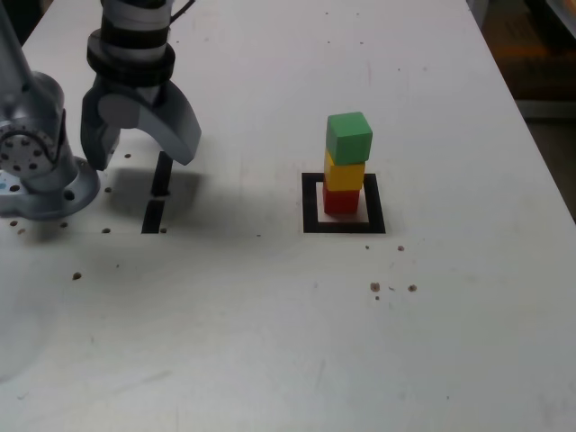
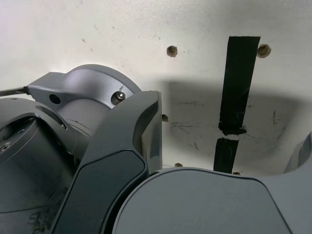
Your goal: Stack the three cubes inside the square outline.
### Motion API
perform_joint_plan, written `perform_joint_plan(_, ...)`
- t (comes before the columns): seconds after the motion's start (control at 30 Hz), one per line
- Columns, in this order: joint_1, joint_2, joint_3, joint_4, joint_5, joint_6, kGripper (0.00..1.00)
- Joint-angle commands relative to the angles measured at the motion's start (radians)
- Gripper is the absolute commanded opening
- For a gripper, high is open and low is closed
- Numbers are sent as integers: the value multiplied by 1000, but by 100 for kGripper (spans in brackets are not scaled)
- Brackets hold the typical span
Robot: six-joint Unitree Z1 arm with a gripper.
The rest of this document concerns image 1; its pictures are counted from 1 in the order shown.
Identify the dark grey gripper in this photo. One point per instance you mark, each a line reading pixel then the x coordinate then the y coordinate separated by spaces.
pixel 144 94

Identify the yellow cube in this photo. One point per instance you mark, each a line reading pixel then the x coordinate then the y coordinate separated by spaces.
pixel 344 177

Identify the green cube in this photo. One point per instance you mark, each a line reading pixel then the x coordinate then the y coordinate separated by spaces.
pixel 351 139

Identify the red cube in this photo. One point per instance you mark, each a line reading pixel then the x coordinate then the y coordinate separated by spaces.
pixel 342 202

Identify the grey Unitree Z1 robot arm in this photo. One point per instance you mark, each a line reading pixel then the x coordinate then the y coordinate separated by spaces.
pixel 40 112

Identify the black tape square outline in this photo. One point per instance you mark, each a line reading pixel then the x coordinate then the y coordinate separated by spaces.
pixel 342 228

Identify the black tape strip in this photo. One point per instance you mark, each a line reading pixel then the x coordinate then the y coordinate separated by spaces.
pixel 155 216

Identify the brown cardboard box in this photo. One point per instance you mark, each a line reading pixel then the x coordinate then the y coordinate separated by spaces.
pixel 535 54

